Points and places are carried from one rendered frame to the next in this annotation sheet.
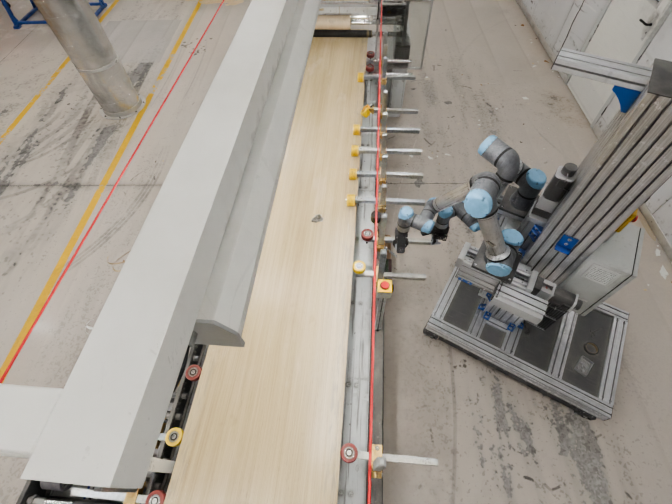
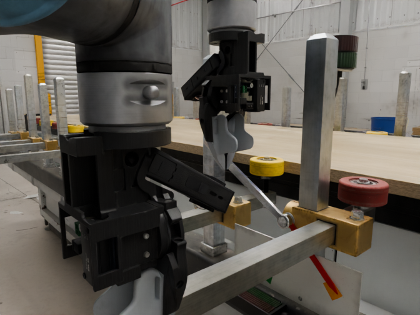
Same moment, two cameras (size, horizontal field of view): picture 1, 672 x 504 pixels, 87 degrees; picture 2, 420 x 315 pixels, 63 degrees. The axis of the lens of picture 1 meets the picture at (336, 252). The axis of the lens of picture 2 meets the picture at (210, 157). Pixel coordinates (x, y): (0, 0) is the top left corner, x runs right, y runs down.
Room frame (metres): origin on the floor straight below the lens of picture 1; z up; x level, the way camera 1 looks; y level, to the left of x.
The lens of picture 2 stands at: (1.57, -0.82, 1.05)
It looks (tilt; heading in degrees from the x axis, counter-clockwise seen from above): 10 degrees down; 132
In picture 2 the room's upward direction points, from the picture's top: straight up
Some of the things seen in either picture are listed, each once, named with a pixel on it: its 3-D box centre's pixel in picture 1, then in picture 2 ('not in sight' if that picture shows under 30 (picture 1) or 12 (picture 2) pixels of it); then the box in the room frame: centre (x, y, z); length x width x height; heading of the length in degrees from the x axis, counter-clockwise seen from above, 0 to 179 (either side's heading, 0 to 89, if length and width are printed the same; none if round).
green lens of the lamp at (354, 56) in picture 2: not in sight; (337, 61); (1.34, -0.25, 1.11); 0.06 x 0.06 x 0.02
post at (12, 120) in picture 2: not in sight; (12, 125); (-0.90, -0.01, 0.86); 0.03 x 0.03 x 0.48; 83
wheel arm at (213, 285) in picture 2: (397, 240); (293, 248); (1.36, -0.41, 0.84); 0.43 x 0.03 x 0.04; 83
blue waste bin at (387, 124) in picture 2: not in sight; (387, 137); (0.01, 5.41, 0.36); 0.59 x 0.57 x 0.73; 86
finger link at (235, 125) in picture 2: not in sight; (239, 142); (1.23, -0.37, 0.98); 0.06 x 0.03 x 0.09; 173
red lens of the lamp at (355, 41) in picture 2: not in sight; (338, 45); (1.34, -0.25, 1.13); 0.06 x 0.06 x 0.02
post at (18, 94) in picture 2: not in sight; (21, 125); (-0.65, -0.04, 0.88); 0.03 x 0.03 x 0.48; 83
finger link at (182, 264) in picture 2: not in sight; (163, 265); (1.35, -0.64, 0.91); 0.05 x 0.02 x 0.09; 173
